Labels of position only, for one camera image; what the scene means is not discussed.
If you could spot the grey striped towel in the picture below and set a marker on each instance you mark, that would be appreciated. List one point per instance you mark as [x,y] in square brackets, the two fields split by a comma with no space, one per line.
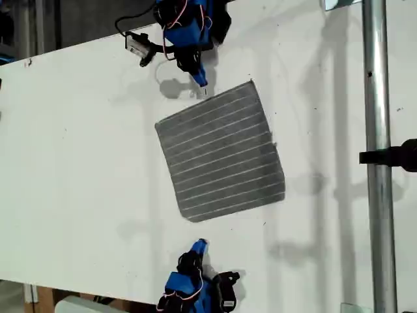
[221,150]

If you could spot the wooden table leg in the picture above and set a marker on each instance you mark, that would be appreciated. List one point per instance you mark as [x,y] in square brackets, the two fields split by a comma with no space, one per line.
[45,300]

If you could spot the black clamp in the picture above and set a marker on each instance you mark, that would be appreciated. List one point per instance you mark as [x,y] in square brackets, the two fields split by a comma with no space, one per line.
[391,156]

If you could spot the black camera stalk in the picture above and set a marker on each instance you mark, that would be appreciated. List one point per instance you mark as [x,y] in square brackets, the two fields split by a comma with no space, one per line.
[226,277]
[161,49]

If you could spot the black camera box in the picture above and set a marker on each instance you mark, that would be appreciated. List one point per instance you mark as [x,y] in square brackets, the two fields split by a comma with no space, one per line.
[228,296]
[135,44]

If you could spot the steel post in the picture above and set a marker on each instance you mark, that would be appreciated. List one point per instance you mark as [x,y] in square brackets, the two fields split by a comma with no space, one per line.
[379,163]

